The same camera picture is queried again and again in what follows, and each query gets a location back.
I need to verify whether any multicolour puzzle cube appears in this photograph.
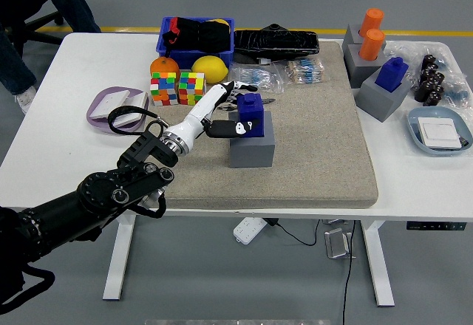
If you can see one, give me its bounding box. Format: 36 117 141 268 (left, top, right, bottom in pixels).
149 72 178 107
177 72 206 107

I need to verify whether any silver metal bracket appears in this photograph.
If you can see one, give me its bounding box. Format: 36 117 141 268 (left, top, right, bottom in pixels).
323 227 358 260

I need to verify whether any grey cube seal holder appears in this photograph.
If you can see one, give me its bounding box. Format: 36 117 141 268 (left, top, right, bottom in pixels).
229 110 276 168
341 24 387 56
344 42 387 89
355 66 413 123

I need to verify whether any black metal hand tool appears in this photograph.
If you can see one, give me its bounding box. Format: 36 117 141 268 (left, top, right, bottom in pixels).
217 97 276 112

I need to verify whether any orange fruit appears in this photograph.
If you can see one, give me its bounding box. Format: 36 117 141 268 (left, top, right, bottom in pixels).
149 55 181 82

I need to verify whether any purple oval tray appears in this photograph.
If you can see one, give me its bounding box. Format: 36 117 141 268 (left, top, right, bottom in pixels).
86 86 151 137

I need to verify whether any light blue oval tray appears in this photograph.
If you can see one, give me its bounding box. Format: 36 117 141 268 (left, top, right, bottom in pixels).
406 106 473 157

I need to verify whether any orange cylinder seal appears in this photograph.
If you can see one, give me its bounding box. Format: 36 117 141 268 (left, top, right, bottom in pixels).
358 28 386 61
359 7 385 38

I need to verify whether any person's white shoe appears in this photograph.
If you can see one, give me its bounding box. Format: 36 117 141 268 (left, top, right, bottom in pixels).
14 85 38 115

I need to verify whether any small bag of blue components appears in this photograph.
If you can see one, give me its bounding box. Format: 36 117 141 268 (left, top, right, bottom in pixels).
441 84 473 110

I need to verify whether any grey-brown table mat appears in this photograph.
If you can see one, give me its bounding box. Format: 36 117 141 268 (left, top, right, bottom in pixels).
132 41 380 210

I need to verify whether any clear bag of tan resistors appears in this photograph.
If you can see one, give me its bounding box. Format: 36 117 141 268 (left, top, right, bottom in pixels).
282 58 327 86

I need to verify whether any yellow lemon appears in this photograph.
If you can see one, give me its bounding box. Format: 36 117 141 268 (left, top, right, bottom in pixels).
191 55 229 84

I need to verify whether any black plug with cord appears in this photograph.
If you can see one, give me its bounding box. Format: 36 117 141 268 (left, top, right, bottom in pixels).
266 218 321 247

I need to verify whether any black cloth with red trim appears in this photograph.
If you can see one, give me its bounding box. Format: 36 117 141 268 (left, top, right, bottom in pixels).
162 16 232 52

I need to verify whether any crumpled clear plastic bag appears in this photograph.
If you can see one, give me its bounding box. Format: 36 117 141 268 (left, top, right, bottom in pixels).
384 40 473 110

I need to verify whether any blue square seal with knob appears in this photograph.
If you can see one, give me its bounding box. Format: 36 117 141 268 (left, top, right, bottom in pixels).
375 57 409 92
236 93 265 138

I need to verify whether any white table leg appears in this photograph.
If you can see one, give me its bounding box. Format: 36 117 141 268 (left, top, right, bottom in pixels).
361 220 396 307
102 214 137 301

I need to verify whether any clear bag of blue resistors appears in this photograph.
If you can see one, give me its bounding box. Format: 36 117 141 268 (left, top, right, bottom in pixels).
227 62 285 95

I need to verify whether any white power strip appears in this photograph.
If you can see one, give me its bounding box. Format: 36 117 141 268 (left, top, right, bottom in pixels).
232 216 268 245

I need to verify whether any long black floor cable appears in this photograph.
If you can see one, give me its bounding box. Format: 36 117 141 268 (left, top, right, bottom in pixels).
340 220 356 325

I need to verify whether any black plastic-wrapped bundle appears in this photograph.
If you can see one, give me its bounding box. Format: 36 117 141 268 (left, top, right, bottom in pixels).
233 24 321 60

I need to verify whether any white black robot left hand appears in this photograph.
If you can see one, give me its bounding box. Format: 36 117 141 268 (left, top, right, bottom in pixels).
165 79 264 151

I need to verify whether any blue plastic bin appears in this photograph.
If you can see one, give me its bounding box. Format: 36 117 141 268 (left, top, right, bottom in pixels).
155 16 236 68

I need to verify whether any black table control panel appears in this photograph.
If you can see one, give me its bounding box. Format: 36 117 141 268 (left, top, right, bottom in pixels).
406 220 467 231

